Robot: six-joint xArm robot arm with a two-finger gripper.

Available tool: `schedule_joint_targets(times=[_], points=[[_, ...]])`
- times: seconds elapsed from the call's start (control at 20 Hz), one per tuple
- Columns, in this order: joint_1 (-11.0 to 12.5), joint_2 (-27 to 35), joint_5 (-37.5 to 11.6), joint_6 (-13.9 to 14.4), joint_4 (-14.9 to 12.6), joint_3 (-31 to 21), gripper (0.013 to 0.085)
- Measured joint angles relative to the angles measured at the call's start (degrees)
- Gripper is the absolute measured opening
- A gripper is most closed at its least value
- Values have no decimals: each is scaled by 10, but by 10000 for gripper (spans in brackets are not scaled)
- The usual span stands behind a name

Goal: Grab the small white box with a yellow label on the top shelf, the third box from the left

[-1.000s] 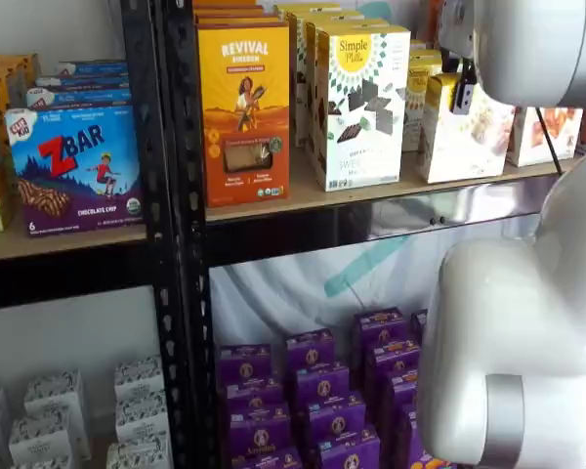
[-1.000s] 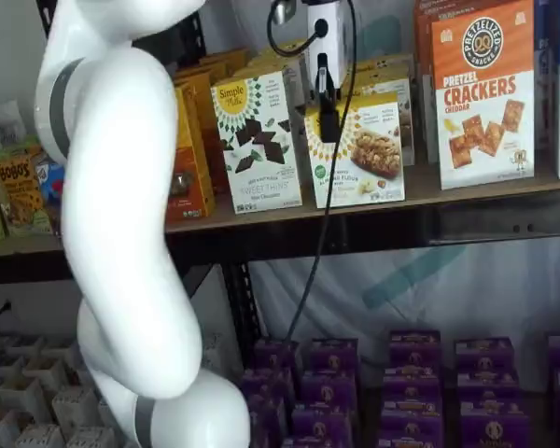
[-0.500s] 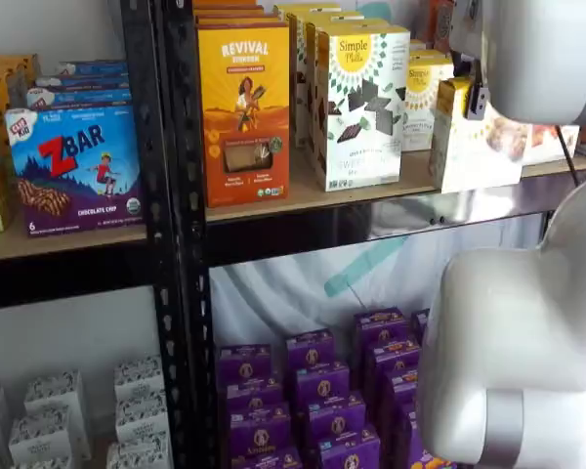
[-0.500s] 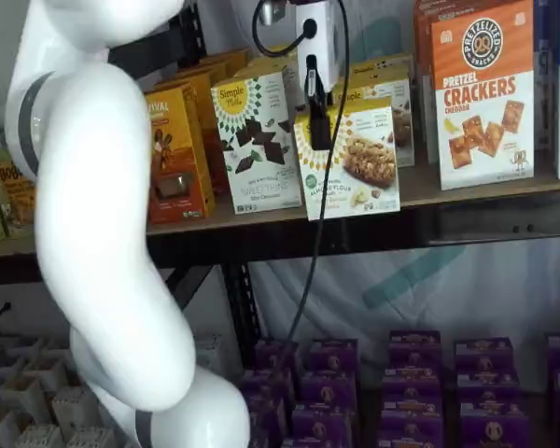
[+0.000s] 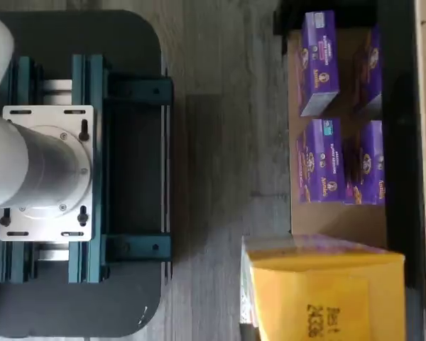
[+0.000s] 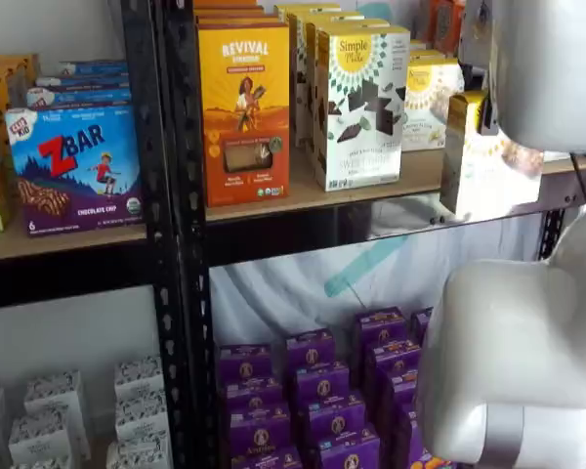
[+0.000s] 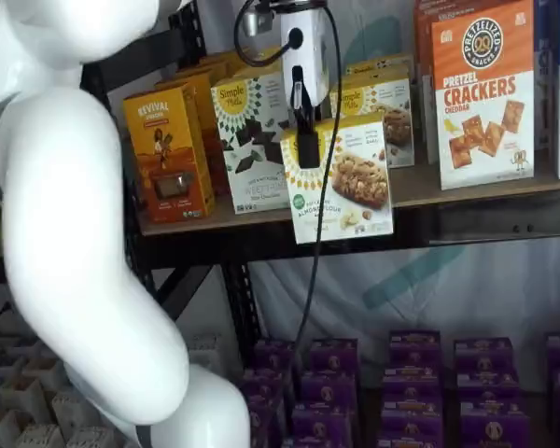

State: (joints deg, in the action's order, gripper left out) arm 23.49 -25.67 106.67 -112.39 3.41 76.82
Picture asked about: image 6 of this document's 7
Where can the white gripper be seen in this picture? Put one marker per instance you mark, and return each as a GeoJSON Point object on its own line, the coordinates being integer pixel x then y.
{"type": "Point", "coordinates": [476, 29]}

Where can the blue purple Zbar box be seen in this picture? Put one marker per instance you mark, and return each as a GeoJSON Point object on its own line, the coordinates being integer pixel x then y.
{"type": "Point", "coordinates": [78, 97]}
{"type": "Point", "coordinates": [78, 195]}
{"type": "Point", "coordinates": [83, 80]}
{"type": "Point", "coordinates": [95, 67]}

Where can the Simple Mills Sweet Thins box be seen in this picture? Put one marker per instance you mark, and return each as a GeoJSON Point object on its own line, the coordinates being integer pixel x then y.
{"type": "Point", "coordinates": [366, 161]}
{"type": "Point", "coordinates": [322, 15]}
{"type": "Point", "coordinates": [307, 7]}
{"type": "Point", "coordinates": [347, 23]}

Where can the purple Annie's box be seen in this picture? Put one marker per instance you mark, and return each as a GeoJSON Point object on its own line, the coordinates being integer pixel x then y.
{"type": "Point", "coordinates": [378, 325]}
{"type": "Point", "coordinates": [259, 432]}
{"type": "Point", "coordinates": [332, 420]}
{"type": "Point", "coordinates": [266, 460]}
{"type": "Point", "coordinates": [244, 364]}
{"type": "Point", "coordinates": [395, 386]}
{"type": "Point", "coordinates": [390, 354]}
{"type": "Point", "coordinates": [349, 454]}
{"type": "Point", "coordinates": [310, 349]}
{"type": "Point", "coordinates": [420, 322]}
{"type": "Point", "coordinates": [254, 398]}
{"type": "Point", "coordinates": [405, 430]}
{"type": "Point", "coordinates": [320, 386]}

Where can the wood shelf board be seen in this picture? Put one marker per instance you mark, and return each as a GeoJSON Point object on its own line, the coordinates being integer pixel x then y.
{"type": "Point", "coordinates": [78, 246]}
{"type": "Point", "coordinates": [420, 171]}

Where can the black metal shelf rack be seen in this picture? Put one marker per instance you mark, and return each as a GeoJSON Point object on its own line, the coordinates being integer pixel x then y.
{"type": "Point", "coordinates": [141, 122]}
{"type": "Point", "coordinates": [298, 229]}

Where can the orange Pretzel Crackers cheddar box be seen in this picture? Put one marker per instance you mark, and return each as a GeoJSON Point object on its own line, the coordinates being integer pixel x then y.
{"type": "Point", "coordinates": [444, 24]}

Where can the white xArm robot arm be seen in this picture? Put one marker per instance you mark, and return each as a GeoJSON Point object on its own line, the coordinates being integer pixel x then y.
{"type": "Point", "coordinates": [517, 317]}

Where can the Simple Mills almond bars box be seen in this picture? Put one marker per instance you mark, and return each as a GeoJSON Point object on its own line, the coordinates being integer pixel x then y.
{"type": "Point", "coordinates": [417, 45]}
{"type": "Point", "coordinates": [427, 54]}
{"type": "Point", "coordinates": [483, 171]}
{"type": "Point", "coordinates": [425, 107]}

